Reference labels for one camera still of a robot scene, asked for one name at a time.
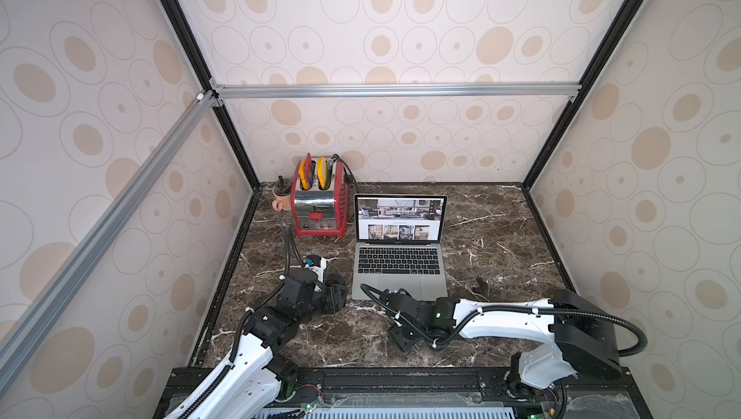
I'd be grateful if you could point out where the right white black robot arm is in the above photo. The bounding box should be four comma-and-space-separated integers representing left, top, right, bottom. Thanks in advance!
360, 284, 648, 392

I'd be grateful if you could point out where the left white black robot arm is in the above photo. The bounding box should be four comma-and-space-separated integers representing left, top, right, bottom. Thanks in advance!
168, 227, 349, 418

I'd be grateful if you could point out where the silver open laptop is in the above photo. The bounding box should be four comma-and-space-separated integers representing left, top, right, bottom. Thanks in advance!
351, 194, 448, 301

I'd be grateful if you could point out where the red chrome toaster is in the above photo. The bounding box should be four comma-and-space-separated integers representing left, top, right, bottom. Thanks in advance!
291, 154, 349, 237

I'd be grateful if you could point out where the yellow toy toast slice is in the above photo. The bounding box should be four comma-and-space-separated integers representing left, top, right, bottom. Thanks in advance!
316, 158, 333, 190

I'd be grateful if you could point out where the red toy toast slice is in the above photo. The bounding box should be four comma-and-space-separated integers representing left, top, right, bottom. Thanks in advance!
299, 154, 314, 190

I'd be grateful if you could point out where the horizontal silver aluminium bar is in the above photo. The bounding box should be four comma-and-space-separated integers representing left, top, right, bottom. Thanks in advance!
215, 82, 582, 100

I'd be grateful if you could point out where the diagonal silver aluminium bar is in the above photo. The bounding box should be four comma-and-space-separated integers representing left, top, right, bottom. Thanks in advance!
1, 90, 216, 394

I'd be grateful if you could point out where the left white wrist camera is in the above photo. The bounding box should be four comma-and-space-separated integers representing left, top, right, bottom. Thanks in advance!
305, 254, 329, 283

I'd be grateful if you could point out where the black toaster power cable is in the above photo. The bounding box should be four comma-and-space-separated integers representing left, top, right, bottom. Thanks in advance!
332, 153, 360, 187

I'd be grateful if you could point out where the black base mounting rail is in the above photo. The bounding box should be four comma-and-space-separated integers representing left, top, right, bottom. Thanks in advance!
151, 365, 654, 419

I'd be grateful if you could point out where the left black frame post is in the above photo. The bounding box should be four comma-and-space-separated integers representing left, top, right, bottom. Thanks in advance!
137, 0, 262, 191

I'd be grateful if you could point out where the black frame post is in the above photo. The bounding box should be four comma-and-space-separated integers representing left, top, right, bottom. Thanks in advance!
522, 0, 673, 191
137, 0, 262, 191

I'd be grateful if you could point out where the right black frame post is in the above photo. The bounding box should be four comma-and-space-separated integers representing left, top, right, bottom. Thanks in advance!
522, 0, 673, 191

